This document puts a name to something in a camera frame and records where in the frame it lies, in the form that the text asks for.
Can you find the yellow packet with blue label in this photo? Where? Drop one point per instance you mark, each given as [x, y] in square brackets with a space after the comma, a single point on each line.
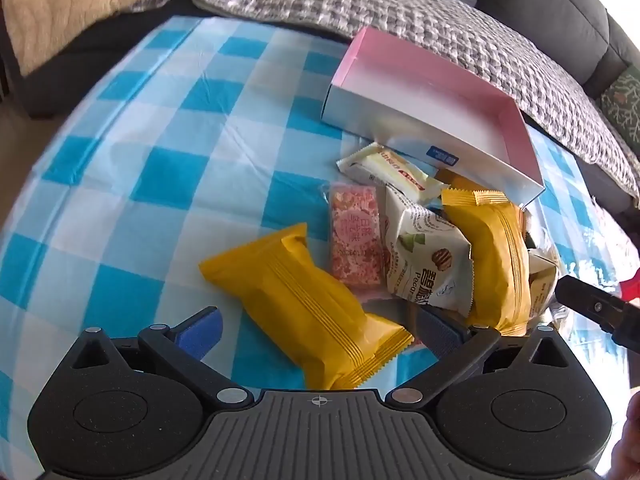
[542, 285]

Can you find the grey checked blanket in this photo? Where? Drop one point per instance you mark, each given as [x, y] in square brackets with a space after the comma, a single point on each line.
[400, 5]

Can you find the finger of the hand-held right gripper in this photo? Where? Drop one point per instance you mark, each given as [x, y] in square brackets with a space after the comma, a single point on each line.
[595, 305]

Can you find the green patterned cushion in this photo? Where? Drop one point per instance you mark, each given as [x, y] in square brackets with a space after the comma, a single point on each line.
[625, 100]

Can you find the pink snack packet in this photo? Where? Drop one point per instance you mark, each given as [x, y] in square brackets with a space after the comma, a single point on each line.
[352, 230]

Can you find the pink and white cardboard box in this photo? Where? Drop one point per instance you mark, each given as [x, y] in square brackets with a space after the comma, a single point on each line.
[425, 95]

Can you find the dark grey sofa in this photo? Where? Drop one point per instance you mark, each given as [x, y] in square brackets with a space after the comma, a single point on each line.
[550, 5]

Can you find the beige fleece jacket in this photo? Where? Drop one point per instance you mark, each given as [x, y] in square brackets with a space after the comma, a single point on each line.
[100, 5]

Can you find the white nut snack packet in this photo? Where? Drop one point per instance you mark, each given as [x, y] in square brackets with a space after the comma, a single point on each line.
[425, 255]

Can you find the blue checkered tablecloth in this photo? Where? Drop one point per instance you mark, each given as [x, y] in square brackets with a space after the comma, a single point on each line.
[150, 160]

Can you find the white packet with red label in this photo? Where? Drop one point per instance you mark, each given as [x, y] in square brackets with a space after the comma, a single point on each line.
[385, 167]

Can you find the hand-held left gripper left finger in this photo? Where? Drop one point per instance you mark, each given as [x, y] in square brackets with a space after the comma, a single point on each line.
[202, 334]

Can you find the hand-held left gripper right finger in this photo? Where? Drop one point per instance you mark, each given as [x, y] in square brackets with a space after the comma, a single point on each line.
[440, 336]

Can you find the yellow snack packet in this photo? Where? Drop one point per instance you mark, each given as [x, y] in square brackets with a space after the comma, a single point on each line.
[300, 300]
[492, 260]
[452, 180]

